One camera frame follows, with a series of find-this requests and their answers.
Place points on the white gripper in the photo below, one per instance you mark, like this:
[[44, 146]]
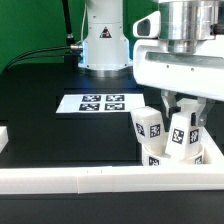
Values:
[[200, 74]]

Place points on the white round stool seat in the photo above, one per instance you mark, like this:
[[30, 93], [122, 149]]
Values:
[[151, 159]]

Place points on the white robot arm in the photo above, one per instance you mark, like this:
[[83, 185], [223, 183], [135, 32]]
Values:
[[179, 48]]

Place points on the white right fence bar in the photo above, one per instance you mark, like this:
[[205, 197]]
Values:
[[212, 154]]

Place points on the white fence bar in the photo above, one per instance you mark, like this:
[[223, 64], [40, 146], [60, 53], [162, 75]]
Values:
[[212, 154], [110, 179]]

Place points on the white sheet with tags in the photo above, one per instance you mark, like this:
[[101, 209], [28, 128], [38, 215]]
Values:
[[100, 103]]

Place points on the black vertical pole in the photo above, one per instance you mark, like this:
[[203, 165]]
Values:
[[69, 34]]

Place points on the white front fence bar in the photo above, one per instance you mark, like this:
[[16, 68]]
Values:
[[110, 179]]

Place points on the white left fence piece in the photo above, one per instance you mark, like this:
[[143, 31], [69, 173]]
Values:
[[3, 137]]

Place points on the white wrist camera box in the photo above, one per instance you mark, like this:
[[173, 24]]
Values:
[[148, 27]]

